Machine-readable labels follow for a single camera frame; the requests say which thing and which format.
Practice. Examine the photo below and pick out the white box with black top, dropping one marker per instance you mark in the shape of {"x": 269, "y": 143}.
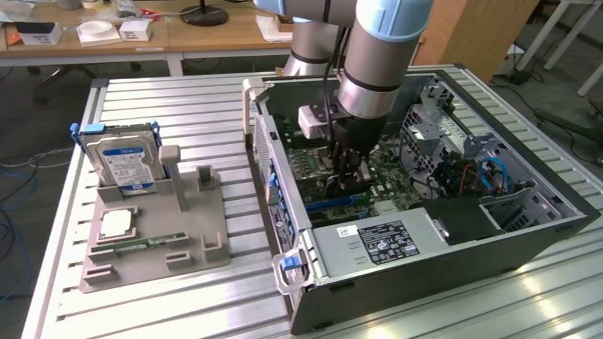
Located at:
{"x": 41, "y": 37}

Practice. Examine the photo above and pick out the white box with tape roll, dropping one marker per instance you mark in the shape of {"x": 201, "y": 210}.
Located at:
{"x": 99, "y": 35}

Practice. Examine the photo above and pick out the black chair base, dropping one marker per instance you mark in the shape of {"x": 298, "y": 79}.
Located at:
{"x": 62, "y": 76}

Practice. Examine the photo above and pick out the black open PC case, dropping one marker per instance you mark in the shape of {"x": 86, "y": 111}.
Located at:
{"x": 425, "y": 282}

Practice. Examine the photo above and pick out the white tape roll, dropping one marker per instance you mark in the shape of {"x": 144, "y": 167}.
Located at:
{"x": 90, "y": 3}

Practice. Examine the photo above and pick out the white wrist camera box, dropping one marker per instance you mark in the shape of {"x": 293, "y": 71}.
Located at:
{"x": 312, "y": 123}

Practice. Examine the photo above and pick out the green RAM stick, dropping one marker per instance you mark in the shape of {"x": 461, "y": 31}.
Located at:
{"x": 142, "y": 243}

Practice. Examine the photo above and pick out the wooden cabinet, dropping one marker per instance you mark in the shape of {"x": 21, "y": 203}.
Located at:
{"x": 472, "y": 35}

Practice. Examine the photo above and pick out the grey power supply unit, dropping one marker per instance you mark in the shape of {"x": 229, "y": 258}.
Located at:
{"x": 340, "y": 254}

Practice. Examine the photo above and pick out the metal disk bay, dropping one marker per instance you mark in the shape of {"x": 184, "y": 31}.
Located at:
{"x": 542, "y": 208}

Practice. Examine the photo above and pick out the grey cup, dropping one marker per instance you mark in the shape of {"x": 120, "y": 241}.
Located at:
{"x": 70, "y": 4}

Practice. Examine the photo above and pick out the green motherboard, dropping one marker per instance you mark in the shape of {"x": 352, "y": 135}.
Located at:
{"x": 392, "y": 190}

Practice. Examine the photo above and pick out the blue expansion slot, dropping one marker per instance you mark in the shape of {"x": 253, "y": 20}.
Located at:
{"x": 330, "y": 204}

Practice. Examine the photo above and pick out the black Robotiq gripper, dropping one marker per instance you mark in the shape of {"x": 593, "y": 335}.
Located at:
{"x": 358, "y": 137}

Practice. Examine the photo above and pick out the white labelled box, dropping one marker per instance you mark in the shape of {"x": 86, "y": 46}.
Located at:
{"x": 134, "y": 31}

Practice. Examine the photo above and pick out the grey printed parts rack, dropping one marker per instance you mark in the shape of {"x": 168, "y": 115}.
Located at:
{"x": 156, "y": 219}

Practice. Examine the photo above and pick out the clear plastic bag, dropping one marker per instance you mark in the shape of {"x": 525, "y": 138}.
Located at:
{"x": 17, "y": 10}

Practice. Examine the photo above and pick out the low-profile graphics card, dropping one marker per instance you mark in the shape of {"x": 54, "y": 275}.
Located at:
{"x": 354, "y": 192}

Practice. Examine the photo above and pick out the hard disk in blue caddy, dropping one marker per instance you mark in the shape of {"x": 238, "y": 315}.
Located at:
{"x": 125, "y": 166}

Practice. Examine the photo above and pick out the silver CPU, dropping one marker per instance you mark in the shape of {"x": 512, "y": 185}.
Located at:
{"x": 117, "y": 224}

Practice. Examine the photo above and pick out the blue case latch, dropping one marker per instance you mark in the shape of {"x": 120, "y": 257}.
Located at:
{"x": 289, "y": 264}

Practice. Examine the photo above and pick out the black floor stand base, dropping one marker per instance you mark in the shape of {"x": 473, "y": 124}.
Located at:
{"x": 576, "y": 123}

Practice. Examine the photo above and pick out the white table frame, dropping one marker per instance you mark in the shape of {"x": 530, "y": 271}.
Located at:
{"x": 542, "y": 35}

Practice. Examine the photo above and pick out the small orange box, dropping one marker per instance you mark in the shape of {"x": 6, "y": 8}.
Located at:
{"x": 14, "y": 38}

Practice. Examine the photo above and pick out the perforated metal drive cage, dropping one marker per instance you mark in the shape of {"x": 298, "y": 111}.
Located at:
{"x": 420, "y": 155}

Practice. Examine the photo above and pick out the black round monitor stand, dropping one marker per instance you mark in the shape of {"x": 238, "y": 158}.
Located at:
{"x": 204, "y": 17}

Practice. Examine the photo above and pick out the small silver heatsink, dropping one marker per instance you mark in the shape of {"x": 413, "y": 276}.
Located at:
{"x": 388, "y": 207}

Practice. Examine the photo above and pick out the wooden desk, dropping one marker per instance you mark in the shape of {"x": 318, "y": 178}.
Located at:
{"x": 189, "y": 39}

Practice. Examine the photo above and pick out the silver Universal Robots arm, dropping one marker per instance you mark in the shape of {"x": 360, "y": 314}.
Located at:
{"x": 377, "y": 53}

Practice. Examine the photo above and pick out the black power adapter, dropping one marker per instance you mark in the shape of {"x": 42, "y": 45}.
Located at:
{"x": 518, "y": 77}

